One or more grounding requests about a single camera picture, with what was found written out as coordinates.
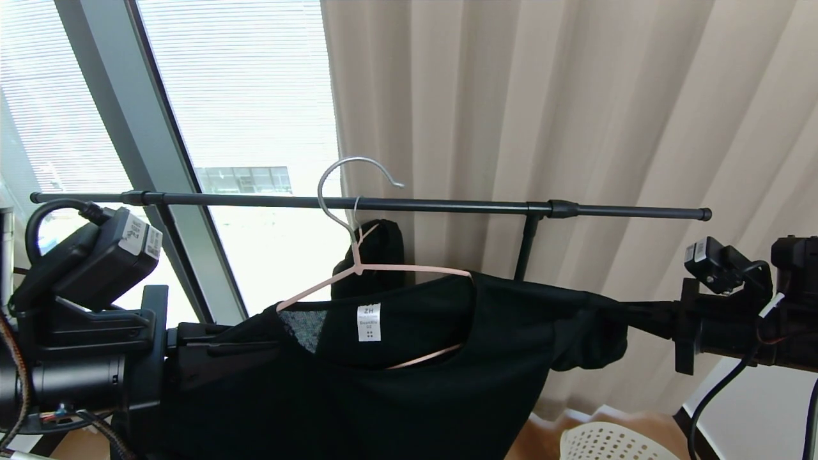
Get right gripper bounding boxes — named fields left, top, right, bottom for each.
left=674, top=278, right=777, bottom=376

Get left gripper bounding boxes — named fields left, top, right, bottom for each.
left=19, top=284, right=170, bottom=457

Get pink clothes hanger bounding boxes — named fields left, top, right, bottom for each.
left=276, top=157, right=472, bottom=370
left=353, top=197, right=381, bottom=247

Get black shorts with white cord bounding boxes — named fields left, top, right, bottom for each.
left=331, top=219, right=405, bottom=301

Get black garment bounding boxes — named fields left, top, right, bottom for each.
left=160, top=272, right=630, bottom=460

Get white laundry basket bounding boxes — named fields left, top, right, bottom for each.
left=561, top=422, right=681, bottom=460

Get black clothes rack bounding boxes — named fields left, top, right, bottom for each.
left=30, top=190, right=712, bottom=323

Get window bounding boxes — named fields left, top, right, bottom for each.
left=0, top=0, right=352, bottom=326

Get beige curtain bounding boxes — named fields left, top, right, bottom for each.
left=320, top=0, right=818, bottom=422

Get black cable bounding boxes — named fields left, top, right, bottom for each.
left=687, top=355, right=818, bottom=460
left=24, top=199, right=109, bottom=263

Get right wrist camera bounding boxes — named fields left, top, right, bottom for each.
left=684, top=236, right=774, bottom=298

